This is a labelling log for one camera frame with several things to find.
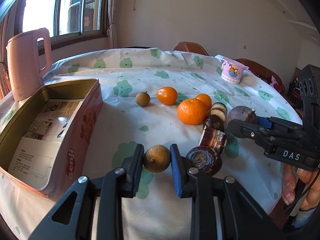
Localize purple round fruit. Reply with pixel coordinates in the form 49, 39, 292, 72
224, 106, 258, 130

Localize sugarcane piece white ends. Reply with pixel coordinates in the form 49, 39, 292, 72
208, 102, 227, 122

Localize sugarcane piece reddish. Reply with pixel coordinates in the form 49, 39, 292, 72
199, 126, 228, 155

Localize small orange kumquat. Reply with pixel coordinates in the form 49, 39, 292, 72
156, 87, 178, 106
195, 93, 212, 110

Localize large orange tangerine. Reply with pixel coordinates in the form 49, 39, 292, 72
177, 98, 208, 125

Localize brown longan fruit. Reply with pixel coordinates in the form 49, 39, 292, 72
143, 145, 171, 173
135, 92, 151, 107

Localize person's right hand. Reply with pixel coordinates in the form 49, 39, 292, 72
281, 163, 320, 212

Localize pink cartoon cup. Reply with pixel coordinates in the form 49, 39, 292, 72
221, 57, 247, 85

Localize paper leaflet in tin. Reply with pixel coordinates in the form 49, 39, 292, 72
8, 99, 83, 190

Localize pink metal tin box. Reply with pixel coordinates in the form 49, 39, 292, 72
1, 79, 103, 198

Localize brown leather chair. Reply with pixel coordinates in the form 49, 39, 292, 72
174, 41, 209, 56

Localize pink electric kettle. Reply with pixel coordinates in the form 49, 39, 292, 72
6, 28, 52, 102

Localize beige curtain right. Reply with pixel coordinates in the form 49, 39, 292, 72
107, 0, 119, 49

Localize beige curtain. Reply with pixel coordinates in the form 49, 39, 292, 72
0, 1, 21, 99
107, 0, 119, 49

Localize beige curtain left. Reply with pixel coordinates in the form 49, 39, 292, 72
0, 1, 21, 99

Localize window with frame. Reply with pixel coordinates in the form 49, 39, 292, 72
1, 0, 108, 49

